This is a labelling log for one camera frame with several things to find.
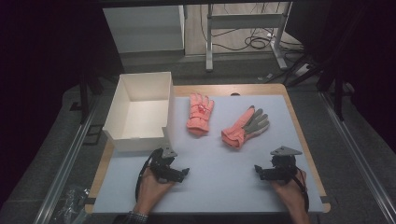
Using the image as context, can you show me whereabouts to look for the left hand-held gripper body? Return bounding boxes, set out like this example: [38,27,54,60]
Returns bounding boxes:
[148,146,179,184]

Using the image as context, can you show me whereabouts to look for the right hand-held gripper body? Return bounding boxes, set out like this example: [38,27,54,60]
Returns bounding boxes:
[269,146,304,182]

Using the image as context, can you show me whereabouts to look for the pink glove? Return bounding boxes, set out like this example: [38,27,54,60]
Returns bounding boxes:
[220,105,271,149]
[186,92,215,137]

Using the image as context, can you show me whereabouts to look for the white box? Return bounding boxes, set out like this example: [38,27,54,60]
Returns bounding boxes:
[102,71,176,153]

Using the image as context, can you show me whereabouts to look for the person's left hand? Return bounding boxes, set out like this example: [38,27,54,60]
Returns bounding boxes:
[134,168,176,215]

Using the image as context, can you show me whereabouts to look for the person's right hand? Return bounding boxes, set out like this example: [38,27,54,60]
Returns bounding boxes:
[270,169,308,217]

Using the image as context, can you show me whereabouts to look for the light blue table mat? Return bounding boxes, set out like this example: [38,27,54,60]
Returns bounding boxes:
[92,94,325,215]

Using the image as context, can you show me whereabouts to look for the black stand leg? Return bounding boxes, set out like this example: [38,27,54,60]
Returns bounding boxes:
[77,72,95,125]
[333,70,346,121]

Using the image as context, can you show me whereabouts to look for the white power strip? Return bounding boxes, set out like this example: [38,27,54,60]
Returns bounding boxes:
[293,63,312,77]

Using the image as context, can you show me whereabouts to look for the clear plastic bag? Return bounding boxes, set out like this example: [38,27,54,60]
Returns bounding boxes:
[56,185,91,224]

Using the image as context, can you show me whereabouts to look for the white cabinet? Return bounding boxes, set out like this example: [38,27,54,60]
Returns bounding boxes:
[102,4,187,54]

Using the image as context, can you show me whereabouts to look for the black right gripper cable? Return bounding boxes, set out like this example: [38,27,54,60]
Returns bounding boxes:
[294,167,310,213]

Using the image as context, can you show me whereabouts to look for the silver wrist bracelet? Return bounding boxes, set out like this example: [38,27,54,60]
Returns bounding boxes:
[125,210,149,224]

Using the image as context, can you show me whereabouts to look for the metal floor rail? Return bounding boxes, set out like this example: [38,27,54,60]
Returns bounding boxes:
[318,91,396,224]
[32,99,101,224]

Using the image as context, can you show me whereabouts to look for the black floor bracket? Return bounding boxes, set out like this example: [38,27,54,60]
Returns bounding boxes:
[82,123,105,147]

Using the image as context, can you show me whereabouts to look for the black floor cables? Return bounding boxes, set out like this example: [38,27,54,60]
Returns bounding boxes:
[199,4,305,54]

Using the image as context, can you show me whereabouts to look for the grey metal stand frame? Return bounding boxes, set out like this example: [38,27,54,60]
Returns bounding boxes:
[205,1,294,73]

